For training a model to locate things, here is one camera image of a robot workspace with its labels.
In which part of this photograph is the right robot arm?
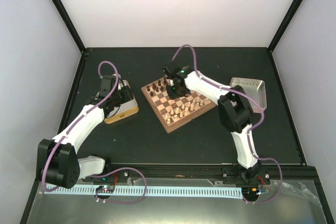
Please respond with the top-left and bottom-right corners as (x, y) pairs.
(163, 60), (261, 184)

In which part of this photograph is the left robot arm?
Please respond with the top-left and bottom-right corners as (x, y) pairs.
(36, 74), (139, 189)

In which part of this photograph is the dark chess pieces group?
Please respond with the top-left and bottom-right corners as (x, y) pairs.
(144, 77), (170, 98)

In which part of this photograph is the wooden chess board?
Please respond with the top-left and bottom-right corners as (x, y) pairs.
(141, 84), (216, 133)

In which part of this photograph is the small circuit board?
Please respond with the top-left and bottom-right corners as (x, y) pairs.
(96, 185), (114, 193)

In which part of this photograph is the gold metal tin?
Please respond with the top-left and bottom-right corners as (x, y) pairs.
(104, 80), (139, 124)

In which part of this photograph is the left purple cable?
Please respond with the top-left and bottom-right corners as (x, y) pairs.
(41, 60), (148, 205)

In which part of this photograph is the light blue cable duct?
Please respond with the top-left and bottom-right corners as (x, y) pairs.
(50, 184), (243, 199)

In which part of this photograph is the left frame post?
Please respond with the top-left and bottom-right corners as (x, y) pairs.
(51, 0), (86, 53)

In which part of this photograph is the frame post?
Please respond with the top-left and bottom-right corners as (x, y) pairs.
(267, 0), (303, 52)
(51, 0), (86, 53)

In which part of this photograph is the black aluminium rail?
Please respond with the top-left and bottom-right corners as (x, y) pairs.
(39, 162), (318, 183)

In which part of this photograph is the right frame post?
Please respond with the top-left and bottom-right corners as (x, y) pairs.
(267, 0), (303, 52)

